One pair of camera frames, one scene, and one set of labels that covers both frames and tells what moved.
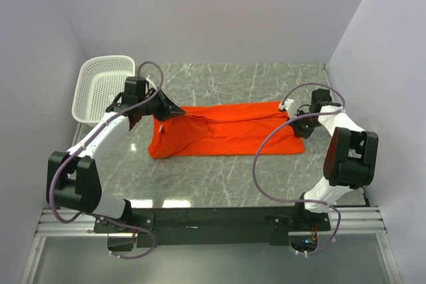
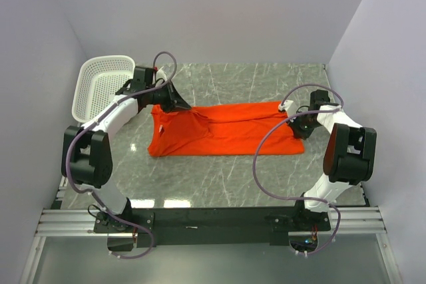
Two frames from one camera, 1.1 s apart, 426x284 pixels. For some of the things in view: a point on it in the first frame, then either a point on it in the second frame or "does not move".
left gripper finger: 172,108 -> 177,98
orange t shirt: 233,129 does not move
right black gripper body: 305,126 does not move
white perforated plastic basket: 101,80 does not move
